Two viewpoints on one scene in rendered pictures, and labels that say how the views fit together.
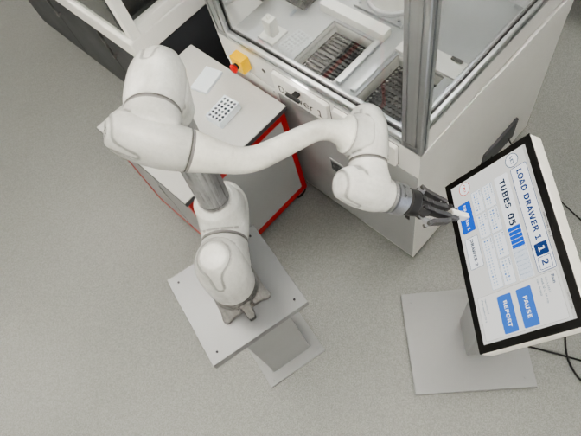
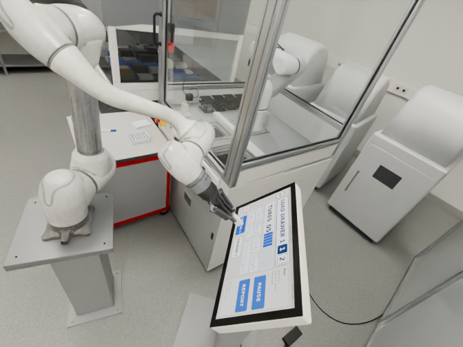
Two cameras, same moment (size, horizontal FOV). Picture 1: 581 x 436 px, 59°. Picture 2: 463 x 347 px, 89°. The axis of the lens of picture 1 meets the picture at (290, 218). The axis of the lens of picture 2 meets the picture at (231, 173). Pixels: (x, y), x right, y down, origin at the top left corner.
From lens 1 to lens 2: 66 cm
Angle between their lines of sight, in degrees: 25
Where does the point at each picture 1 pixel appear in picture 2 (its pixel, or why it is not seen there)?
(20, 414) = not seen: outside the picture
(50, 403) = not seen: outside the picture
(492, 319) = (230, 298)
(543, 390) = not seen: outside the picture
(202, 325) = (24, 235)
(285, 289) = (103, 235)
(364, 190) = (178, 156)
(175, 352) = (20, 275)
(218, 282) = (49, 196)
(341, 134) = (182, 124)
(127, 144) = (9, 9)
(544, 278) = (278, 271)
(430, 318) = (200, 315)
